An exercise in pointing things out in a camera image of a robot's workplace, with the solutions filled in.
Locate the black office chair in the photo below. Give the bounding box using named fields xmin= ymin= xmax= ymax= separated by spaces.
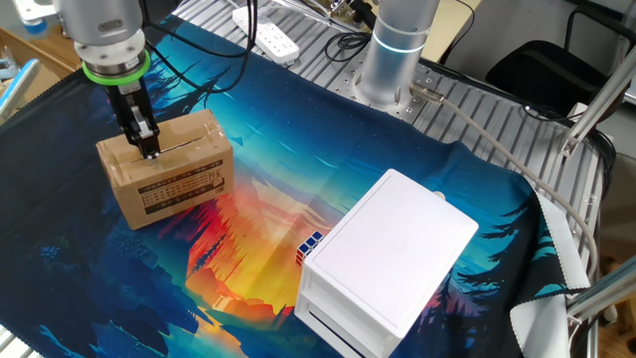
xmin=484 ymin=7 xmax=636 ymax=120

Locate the silver blue edged bar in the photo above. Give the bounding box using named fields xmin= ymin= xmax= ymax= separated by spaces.
xmin=0 ymin=58 xmax=42 ymax=120

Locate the colourful landscape print cloth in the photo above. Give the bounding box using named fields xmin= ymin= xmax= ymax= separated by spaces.
xmin=0 ymin=14 xmax=592 ymax=358

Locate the white power strip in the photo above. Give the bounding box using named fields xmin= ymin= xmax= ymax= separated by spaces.
xmin=232 ymin=4 xmax=301 ymax=65

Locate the blue faced Rubik's cube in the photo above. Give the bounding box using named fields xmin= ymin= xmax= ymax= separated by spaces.
xmin=295 ymin=230 xmax=325 ymax=269

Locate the white plastic enclosure box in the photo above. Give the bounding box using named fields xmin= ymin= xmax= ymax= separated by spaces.
xmin=293 ymin=167 xmax=481 ymax=358

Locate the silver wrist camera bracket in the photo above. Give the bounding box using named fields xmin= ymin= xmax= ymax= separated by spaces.
xmin=13 ymin=0 xmax=60 ymax=35

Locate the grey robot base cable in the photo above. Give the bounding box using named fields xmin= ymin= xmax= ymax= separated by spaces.
xmin=409 ymin=82 xmax=600 ymax=279

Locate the coiled black cable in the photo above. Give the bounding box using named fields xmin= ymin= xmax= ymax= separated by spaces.
xmin=324 ymin=31 xmax=373 ymax=65

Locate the aluminium frame profile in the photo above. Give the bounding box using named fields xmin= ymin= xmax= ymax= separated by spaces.
xmin=559 ymin=47 xmax=636 ymax=158
xmin=565 ymin=270 xmax=636 ymax=358

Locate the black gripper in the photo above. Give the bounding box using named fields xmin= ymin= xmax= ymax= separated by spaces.
xmin=103 ymin=81 xmax=162 ymax=160

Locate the small brown cardboard box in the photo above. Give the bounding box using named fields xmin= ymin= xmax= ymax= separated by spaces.
xmin=95 ymin=108 xmax=236 ymax=231

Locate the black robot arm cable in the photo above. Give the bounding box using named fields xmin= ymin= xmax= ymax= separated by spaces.
xmin=141 ymin=0 xmax=259 ymax=95

